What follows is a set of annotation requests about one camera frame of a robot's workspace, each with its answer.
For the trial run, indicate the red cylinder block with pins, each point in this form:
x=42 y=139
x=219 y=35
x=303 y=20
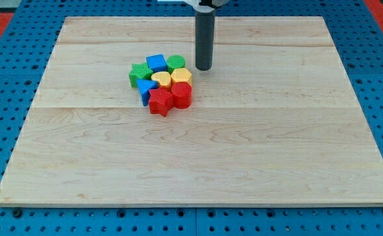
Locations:
x=182 y=93

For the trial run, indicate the green cylinder block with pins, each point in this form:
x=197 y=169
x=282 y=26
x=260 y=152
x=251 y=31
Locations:
x=175 y=62

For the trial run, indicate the light wooden board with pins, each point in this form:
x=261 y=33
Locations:
x=274 y=123

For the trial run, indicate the blue triangle block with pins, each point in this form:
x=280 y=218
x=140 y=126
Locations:
x=144 y=87

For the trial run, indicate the green star block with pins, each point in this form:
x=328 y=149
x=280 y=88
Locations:
x=139 y=71

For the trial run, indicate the red star block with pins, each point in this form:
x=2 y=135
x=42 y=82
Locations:
x=161 y=101

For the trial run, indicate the yellow hexagon block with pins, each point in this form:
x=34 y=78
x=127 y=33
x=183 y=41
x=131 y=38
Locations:
x=181 y=75

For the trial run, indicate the yellow heart block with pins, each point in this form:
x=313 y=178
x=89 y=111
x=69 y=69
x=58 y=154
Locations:
x=163 y=79

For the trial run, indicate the blue cube block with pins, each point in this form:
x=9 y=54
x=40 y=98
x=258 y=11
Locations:
x=157 y=63

